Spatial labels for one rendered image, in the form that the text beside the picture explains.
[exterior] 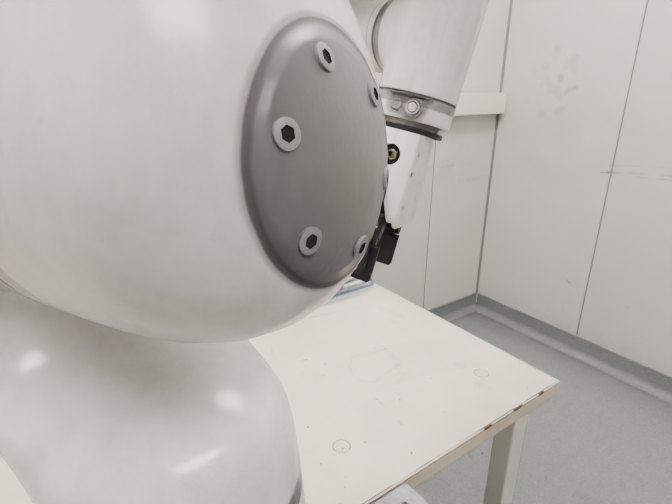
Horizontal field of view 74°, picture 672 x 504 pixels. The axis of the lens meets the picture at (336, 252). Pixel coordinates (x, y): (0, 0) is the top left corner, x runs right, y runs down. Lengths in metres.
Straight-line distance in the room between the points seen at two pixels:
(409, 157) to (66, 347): 0.34
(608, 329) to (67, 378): 2.32
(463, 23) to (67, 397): 0.43
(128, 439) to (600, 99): 2.20
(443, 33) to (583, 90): 1.87
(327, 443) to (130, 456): 0.52
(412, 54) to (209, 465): 0.39
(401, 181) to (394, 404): 0.43
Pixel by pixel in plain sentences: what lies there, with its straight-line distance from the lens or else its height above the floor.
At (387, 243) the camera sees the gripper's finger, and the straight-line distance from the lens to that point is 0.56.
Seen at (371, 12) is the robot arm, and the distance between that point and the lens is 0.53.
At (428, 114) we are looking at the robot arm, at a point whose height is 1.21.
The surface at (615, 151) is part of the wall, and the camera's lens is 2.25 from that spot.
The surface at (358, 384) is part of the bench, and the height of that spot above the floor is 0.75.
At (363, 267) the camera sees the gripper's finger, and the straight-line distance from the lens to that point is 0.47.
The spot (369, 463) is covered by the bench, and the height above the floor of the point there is 0.75.
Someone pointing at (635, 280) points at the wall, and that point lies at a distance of 2.30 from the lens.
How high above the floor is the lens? 1.23
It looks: 20 degrees down
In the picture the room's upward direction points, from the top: straight up
